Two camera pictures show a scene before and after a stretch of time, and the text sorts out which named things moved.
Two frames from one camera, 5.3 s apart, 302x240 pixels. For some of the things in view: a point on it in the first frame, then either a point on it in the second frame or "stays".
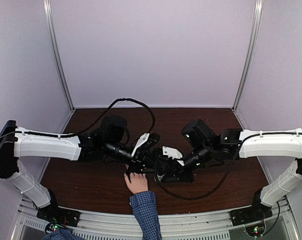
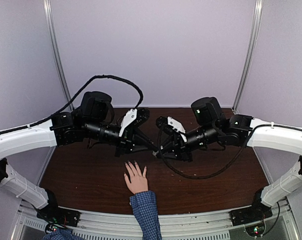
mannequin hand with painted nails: (139, 182) stays
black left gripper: (141, 160) -> (129, 139)
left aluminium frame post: (47, 9) stays
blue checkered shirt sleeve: (145, 207) stays
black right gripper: (182, 176) -> (178, 147)
